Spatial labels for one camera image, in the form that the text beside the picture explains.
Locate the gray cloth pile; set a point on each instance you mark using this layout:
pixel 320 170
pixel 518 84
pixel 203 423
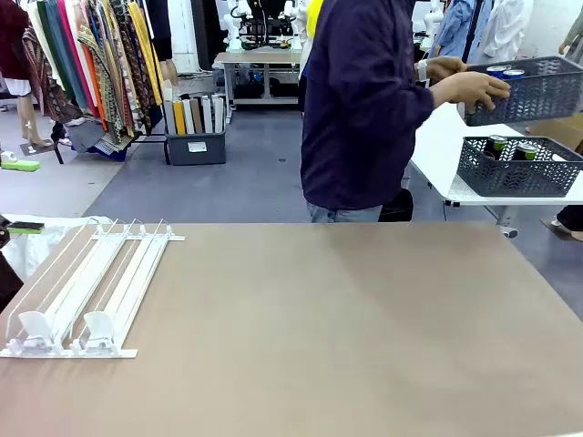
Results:
pixel 84 134

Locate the pink garment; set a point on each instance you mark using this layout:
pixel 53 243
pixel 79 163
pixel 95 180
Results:
pixel 68 27

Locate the tall white board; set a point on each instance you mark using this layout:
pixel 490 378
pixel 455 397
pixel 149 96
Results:
pixel 167 109

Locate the gray storage bin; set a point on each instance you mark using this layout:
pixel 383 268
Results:
pixel 196 148

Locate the white dispenser pusher paddle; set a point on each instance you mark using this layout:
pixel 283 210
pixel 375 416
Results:
pixel 98 330
pixel 36 330

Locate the maroon garment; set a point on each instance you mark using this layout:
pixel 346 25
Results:
pixel 11 36

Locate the person in navy jacket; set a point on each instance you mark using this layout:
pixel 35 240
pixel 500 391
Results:
pixel 355 114

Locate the dark trouser leg with shoe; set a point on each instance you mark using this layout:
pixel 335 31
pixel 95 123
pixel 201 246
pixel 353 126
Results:
pixel 569 218

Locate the white shirt on mannequin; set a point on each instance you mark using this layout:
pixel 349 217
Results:
pixel 505 32

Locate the white can dispenser rack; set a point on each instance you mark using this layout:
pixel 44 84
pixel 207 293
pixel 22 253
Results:
pixel 132 291

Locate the black green soda can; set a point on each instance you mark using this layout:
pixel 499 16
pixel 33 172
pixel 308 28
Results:
pixel 525 151
pixel 495 145

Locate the white side table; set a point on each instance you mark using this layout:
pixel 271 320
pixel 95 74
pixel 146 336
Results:
pixel 437 150

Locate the blue shirt on mannequin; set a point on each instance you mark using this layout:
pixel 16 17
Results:
pixel 457 32

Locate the yellow vest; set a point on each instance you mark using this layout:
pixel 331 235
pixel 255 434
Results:
pixel 315 18

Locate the background robot work table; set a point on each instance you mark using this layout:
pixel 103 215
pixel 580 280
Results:
pixel 259 57

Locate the yellow hanging garment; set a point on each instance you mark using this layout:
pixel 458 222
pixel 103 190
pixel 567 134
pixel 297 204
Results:
pixel 143 36

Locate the blue jeans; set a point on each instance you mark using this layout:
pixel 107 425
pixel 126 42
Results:
pixel 346 214

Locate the person's left hand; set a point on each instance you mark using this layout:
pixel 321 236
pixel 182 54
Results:
pixel 448 67

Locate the mannequin in gray dress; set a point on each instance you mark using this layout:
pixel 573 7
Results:
pixel 575 32

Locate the gray plastic woven basket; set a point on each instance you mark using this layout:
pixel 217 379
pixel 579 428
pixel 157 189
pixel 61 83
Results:
pixel 510 177
pixel 542 98

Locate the green white floor mop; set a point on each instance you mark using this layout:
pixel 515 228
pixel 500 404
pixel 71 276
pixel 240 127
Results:
pixel 18 164

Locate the multicolour patterned garment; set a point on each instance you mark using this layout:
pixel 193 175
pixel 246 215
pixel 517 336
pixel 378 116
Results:
pixel 98 68

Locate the black bag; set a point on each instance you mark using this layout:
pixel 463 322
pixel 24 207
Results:
pixel 396 205

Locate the brown patterned shawl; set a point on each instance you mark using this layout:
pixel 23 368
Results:
pixel 41 77

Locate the brown board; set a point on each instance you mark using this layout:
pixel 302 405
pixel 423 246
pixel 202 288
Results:
pixel 197 116

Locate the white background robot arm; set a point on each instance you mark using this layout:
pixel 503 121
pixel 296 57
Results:
pixel 234 27
pixel 432 18
pixel 299 23

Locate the white wristwatch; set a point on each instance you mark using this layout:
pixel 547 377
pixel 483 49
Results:
pixel 423 70

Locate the person's right forearm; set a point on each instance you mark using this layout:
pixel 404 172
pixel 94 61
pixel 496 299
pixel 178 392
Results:
pixel 419 104

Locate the white plastic bag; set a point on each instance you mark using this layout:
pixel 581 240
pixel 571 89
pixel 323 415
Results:
pixel 32 246

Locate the mannequin legs with base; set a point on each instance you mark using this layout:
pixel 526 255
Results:
pixel 28 118

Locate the light gray board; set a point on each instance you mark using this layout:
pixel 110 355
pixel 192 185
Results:
pixel 207 114

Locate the orange garment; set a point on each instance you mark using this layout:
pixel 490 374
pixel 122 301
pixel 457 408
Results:
pixel 91 77

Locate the person's right hand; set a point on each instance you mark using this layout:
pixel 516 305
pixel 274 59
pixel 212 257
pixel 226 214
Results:
pixel 480 88

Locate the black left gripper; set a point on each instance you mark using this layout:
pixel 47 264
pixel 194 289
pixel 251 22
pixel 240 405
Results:
pixel 8 282

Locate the teal garment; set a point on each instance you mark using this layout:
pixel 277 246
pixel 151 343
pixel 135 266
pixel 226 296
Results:
pixel 61 36

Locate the cardboard box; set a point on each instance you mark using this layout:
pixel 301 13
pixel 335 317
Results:
pixel 560 132

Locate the yellow board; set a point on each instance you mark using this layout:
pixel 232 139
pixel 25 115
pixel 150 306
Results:
pixel 179 118

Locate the dark floral garment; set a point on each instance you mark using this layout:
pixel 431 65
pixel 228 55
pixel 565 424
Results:
pixel 132 59

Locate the green garment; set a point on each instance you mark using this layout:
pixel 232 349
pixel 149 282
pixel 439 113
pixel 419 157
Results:
pixel 48 27

